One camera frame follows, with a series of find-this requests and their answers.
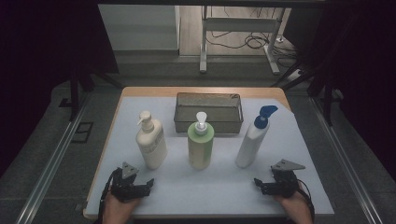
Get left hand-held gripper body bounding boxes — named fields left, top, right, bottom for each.
left=110, top=161, right=140, bottom=204

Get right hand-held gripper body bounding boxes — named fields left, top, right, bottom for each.
left=268, top=159, right=306, bottom=199

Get cream pump bottle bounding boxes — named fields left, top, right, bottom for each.
left=134, top=110, right=168, bottom=171

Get white bottle with blue cap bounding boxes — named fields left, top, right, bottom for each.
left=234, top=105, right=279, bottom=169

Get green pump bottle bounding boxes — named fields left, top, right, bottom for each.
left=187, top=111, right=216, bottom=171

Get metal mesh basket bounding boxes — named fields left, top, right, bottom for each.
left=173, top=91, right=245, bottom=135

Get person's left hand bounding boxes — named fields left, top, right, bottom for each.
left=102, top=189, right=142, bottom=224

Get person's right hand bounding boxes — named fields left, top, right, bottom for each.
left=274, top=183, right=314, bottom=224

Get white table mat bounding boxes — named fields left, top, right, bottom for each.
left=84, top=95, right=335, bottom=217

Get black metal stand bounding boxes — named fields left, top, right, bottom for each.
left=68, top=60, right=123, bottom=122
left=270, top=60, right=334, bottom=127

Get white power strip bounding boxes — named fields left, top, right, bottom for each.
left=289, top=68, right=305, bottom=82

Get dark curtain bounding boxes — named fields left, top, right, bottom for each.
left=0, top=0, right=120, bottom=176
left=283, top=0, right=396, bottom=182

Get white cabinet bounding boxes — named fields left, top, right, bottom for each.
left=97, top=4, right=181, bottom=52

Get aluminium rail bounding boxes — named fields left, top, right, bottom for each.
left=310, top=96, right=385, bottom=224
left=14, top=92, right=92, bottom=224

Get black floor cables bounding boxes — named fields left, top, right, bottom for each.
left=210, top=6, right=298, bottom=68

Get white desk frame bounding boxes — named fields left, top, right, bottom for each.
left=199, top=5, right=282, bottom=76

